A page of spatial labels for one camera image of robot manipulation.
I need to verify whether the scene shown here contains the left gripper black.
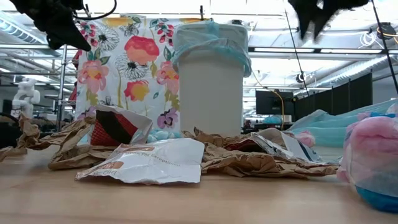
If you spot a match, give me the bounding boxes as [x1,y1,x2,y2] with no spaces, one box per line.
[8,0,92,52]

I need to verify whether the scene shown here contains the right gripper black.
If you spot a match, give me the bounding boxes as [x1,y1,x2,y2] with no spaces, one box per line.
[287,0,370,44]

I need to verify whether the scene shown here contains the light blue trash bag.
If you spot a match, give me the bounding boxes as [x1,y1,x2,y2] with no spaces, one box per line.
[172,20,252,78]
[287,98,398,149]

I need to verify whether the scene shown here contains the white wrapper red inside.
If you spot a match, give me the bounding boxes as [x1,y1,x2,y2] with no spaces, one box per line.
[89,104,154,147]

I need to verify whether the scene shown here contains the small pink ball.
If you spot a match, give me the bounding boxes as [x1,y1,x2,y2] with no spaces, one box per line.
[294,129,316,148]

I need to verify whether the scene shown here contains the white wrapper black letters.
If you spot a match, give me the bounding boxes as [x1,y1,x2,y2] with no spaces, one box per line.
[223,127,292,156]

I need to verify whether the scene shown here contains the white paper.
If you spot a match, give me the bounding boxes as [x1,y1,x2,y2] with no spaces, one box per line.
[279,132,326,165]

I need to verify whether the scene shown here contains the white plastic trash bin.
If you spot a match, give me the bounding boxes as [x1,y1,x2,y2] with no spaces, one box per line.
[172,21,252,137]

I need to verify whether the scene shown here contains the blue white ball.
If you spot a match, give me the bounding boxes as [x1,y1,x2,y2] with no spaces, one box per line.
[146,129,183,144]

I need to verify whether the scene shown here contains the white wrapper orange print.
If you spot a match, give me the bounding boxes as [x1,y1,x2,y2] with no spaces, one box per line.
[75,138,205,185]

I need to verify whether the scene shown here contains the blue bag on desk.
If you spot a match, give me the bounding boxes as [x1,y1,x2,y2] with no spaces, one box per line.
[262,114,283,125]

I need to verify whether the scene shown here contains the black slanted pole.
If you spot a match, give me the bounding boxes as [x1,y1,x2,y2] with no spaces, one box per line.
[371,0,398,95]

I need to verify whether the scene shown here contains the black partition screen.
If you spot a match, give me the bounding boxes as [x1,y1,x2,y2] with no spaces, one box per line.
[294,72,373,123]

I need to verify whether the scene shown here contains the floral print curtain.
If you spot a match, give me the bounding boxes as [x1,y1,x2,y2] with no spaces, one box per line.
[74,14,215,131]

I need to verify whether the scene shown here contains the black computer monitor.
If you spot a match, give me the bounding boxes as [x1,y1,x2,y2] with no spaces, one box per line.
[255,90,295,116]

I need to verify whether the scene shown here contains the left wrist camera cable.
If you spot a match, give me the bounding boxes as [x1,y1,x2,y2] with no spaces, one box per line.
[72,0,118,21]

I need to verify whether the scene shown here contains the metal wire rack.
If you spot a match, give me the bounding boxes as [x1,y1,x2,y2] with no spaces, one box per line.
[55,43,80,132]

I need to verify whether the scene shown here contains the white cable coil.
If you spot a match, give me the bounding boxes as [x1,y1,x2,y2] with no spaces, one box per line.
[359,30,379,48]

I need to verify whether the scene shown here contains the black ceiling camera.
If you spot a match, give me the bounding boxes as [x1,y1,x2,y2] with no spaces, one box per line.
[376,22,398,40]

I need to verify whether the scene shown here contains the yellow cable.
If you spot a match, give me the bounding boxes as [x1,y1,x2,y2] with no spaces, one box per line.
[251,70,285,131]

